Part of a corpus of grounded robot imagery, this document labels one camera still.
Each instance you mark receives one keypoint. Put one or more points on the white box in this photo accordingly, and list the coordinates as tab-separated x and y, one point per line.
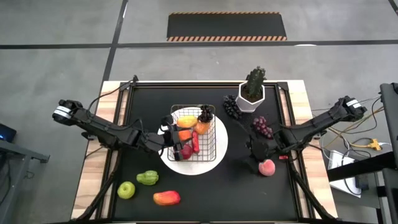
340	168

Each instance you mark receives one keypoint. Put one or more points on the black aluminium table frame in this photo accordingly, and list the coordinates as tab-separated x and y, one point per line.
205	84

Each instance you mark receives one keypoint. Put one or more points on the red chili pepper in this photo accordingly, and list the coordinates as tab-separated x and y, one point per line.
195	142

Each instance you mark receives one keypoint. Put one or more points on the round orange fruit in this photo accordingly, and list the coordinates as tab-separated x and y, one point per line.
202	128

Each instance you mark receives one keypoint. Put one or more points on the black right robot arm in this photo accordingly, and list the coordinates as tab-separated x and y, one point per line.
314	124

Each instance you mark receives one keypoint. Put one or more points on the green apple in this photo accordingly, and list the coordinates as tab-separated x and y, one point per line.
126	190

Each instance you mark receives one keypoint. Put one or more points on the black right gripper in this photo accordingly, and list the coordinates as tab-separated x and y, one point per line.
262	147

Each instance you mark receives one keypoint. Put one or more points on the pink peach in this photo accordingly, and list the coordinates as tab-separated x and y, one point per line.
266	168

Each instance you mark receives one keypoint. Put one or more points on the black grape bunch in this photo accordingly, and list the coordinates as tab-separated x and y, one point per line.
205	115
231	106

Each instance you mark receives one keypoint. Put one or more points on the orange-red tomato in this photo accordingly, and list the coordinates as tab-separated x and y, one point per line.
184	135

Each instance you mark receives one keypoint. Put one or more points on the green bell pepper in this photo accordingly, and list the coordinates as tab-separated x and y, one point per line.
147	178

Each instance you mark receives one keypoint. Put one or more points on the black equipment cart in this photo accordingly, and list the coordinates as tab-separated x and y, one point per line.
390	124

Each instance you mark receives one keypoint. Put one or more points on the red and yellow mango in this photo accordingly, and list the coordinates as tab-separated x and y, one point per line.
166	198

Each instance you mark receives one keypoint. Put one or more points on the small red clamp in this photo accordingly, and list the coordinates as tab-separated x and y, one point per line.
283	157

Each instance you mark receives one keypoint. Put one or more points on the white hexagonal plant pot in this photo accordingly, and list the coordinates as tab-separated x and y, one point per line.
245	105

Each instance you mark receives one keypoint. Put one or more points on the green cactus plant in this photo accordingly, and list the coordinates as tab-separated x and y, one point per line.
255	81

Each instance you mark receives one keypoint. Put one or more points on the grey metal table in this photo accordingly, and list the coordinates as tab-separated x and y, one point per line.
12	161

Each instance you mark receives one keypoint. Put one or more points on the white round plate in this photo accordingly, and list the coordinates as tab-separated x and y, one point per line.
192	168

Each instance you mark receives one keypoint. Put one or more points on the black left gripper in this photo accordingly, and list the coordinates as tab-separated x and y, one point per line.
170	137

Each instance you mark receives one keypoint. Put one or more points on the black hazard-striped floor mat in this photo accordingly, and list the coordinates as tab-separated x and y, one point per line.
227	26

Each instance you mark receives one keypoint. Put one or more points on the black computer with blue light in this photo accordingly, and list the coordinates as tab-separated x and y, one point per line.
6	133

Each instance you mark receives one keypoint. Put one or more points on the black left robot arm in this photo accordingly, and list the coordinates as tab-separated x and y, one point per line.
102	127

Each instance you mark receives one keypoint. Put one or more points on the purple grape bunch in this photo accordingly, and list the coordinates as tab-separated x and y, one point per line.
262	127

